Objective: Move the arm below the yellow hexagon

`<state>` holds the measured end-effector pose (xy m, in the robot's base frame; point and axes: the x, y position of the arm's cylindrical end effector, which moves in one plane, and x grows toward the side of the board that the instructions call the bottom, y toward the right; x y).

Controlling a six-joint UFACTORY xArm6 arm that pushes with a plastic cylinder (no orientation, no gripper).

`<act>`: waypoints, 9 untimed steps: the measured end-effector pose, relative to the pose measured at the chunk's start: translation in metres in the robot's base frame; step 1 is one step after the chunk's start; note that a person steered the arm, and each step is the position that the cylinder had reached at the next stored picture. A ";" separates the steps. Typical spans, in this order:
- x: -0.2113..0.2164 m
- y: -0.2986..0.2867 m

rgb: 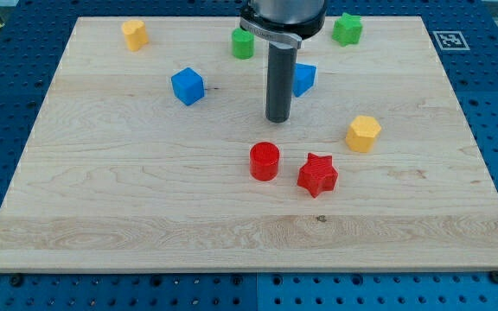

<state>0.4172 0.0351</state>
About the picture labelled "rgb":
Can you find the yellow heart block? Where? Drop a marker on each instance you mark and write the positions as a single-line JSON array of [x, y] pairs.
[[135, 34]]

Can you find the red star block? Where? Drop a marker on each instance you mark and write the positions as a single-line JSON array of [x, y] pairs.
[[318, 174]]

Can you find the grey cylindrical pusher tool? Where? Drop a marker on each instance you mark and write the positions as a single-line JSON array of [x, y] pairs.
[[280, 76]]

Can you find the blue cube block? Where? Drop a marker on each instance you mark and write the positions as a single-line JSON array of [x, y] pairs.
[[188, 86]]

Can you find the green star block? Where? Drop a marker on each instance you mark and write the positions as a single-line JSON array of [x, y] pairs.
[[347, 29]]

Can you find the wooden board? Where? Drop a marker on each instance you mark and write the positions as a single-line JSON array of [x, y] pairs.
[[120, 176]]

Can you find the green cylinder block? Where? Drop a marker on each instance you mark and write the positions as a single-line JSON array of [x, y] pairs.
[[242, 44]]

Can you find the red cylinder block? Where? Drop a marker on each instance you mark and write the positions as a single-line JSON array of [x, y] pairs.
[[264, 161]]

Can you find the white fiducial marker tag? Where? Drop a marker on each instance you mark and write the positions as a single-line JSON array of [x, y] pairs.
[[450, 40]]

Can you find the blue triangular block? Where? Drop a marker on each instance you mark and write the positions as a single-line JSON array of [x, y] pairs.
[[304, 79]]

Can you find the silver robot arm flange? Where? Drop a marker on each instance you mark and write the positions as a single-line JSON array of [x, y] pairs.
[[283, 22]]

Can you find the yellow hexagon block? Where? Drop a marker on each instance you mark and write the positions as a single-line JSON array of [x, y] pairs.
[[362, 134]]

